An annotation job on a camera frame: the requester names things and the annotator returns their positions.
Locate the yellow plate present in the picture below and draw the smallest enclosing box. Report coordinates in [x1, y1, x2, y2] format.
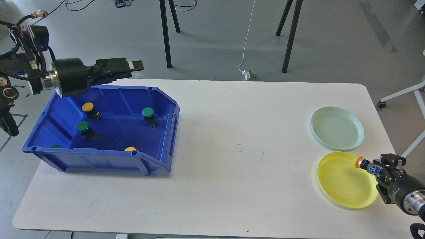
[316, 151, 378, 209]

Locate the light green plate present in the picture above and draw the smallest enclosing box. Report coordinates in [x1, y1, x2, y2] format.
[310, 106, 365, 151]

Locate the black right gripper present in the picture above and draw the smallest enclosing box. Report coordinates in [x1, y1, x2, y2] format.
[367, 153, 424, 205]

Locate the yellow button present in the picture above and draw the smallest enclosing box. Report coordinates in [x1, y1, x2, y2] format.
[81, 102, 102, 122]
[355, 156, 371, 171]

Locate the green button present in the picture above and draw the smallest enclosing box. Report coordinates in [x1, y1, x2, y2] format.
[76, 121, 99, 143]
[142, 107, 158, 128]

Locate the black tripod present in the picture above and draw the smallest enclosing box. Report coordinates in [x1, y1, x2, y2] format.
[275, 0, 303, 73]
[159, 0, 181, 69]

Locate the blue plastic bin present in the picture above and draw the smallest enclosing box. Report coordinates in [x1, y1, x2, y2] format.
[22, 85, 180, 176]

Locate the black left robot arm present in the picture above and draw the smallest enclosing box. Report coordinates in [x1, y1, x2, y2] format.
[0, 10, 144, 136]

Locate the black tripod left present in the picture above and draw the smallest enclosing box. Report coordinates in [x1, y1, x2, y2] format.
[159, 0, 181, 69]

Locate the black tripod right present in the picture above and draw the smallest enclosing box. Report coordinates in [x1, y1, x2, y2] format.
[275, 0, 303, 73]

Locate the white cable with plug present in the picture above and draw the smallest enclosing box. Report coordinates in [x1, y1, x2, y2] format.
[237, 0, 256, 81]

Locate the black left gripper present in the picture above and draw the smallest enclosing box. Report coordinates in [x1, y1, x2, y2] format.
[51, 58, 144, 97]

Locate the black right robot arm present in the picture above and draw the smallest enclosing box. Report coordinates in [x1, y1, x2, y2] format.
[357, 153, 425, 221]

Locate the black floor cable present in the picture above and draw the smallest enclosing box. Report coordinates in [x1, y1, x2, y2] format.
[43, 0, 100, 17]

